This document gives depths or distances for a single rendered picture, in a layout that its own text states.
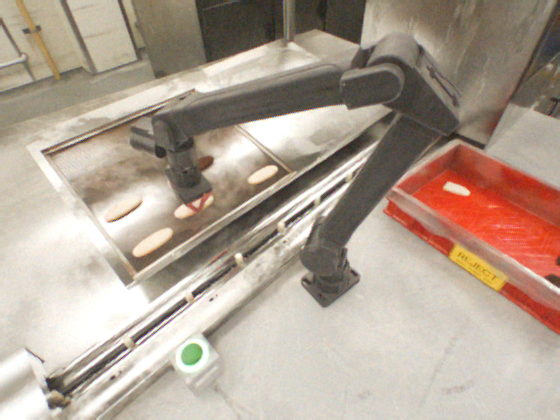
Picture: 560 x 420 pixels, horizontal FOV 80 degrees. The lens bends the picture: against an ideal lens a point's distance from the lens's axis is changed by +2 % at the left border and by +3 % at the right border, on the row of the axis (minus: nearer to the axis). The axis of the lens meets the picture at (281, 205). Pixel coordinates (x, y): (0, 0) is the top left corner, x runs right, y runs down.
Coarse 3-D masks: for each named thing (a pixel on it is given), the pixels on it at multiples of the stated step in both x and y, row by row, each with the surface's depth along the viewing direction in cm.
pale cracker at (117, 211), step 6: (132, 198) 84; (138, 198) 84; (120, 204) 82; (126, 204) 82; (132, 204) 83; (138, 204) 84; (108, 210) 81; (114, 210) 81; (120, 210) 81; (126, 210) 82; (108, 216) 80; (114, 216) 80; (120, 216) 81
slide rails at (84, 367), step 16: (320, 192) 95; (336, 192) 95; (304, 208) 91; (272, 224) 87; (256, 240) 83; (272, 240) 83; (256, 256) 80; (208, 272) 77; (192, 288) 74; (208, 288) 74; (176, 304) 72; (192, 304) 72; (144, 320) 70; (96, 352) 65; (112, 352) 65; (128, 352) 65; (80, 368) 63; (112, 368) 63; (64, 384) 61; (64, 400) 59
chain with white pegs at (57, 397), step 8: (352, 176) 101; (320, 200) 95; (280, 224) 84; (288, 224) 88; (280, 232) 86; (256, 248) 83; (240, 256) 78; (248, 256) 81; (224, 272) 78; (216, 280) 77; (192, 296) 72; (184, 304) 74; (160, 320) 70; (152, 328) 70; (128, 336) 65; (144, 336) 68; (128, 344) 65; (120, 352) 66; (112, 360) 66; (96, 368) 64; (88, 376) 63; (56, 392) 59; (56, 400) 59
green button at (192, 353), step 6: (186, 348) 60; (192, 348) 60; (198, 348) 60; (180, 354) 59; (186, 354) 59; (192, 354) 59; (198, 354) 59; (186, 360) 58; (192, 360) 58; (198, 360) 58; (186, 366) 58; (192, 366) 58
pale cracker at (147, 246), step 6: (156, 234) 78; (162, 234) 78; (168, 234) 79; (144, 240) 77; (150, 240) 77; (156, 240) 77; (162, 240) 77; (138, 246) 76; (144, 246) 76; (150, 246) 76; (156, 246) 77; (138, 252) 75; (144, 252) 75; (150, 252) 76
